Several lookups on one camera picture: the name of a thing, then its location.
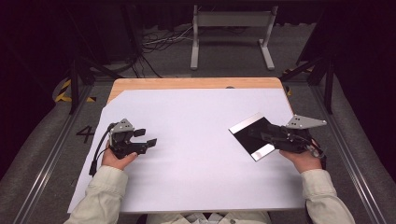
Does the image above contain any aluminium floor rail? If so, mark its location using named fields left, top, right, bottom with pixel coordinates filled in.
left=311, top=83, right=388, bottom=224
left=12, top=83, right=94, bottom=224

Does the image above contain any bundle of floor cables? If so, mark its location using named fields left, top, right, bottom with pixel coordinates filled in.
left=140, top=24, right=194, bottom=78

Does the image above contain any black metal stand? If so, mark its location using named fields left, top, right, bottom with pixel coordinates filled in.
left=279, top=55, right=336, bottom=115
left=65, top=3, right=142, bottom=115

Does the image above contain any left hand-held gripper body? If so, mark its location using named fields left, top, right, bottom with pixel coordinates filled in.
left=106, top=118, right=149, bottom=160

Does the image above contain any yellow black floor tape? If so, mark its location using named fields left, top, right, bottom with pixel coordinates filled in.
left=54, top=78, right=97, bottom=104
left=283, top=66, right=314, bottom=97

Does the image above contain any person's left hand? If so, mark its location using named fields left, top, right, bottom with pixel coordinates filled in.
left=101, top=141, right=139, bottom=172

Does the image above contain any person's right hand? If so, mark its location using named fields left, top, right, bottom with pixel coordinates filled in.
left=278, top=139, right=327, bottom=175

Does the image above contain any person's torso in pale jacket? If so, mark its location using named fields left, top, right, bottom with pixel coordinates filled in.
left=145, top=211, right=273, bottom=224

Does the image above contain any white metal stand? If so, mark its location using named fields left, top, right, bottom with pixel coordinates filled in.
left=190, top=4, right=279, bottom=71

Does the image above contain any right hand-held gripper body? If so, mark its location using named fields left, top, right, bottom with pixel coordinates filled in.
left=273, top=114, right=328, bottom=155

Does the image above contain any white paper sheet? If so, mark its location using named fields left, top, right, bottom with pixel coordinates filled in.
left=67, top=88, right=308, bottom=215

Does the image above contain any black panel with silver edges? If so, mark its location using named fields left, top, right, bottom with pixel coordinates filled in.
left=228, top=112, right=278, bottom=162

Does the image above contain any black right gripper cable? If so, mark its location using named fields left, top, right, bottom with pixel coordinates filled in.
left=305, top=139, right=328, bottom=171

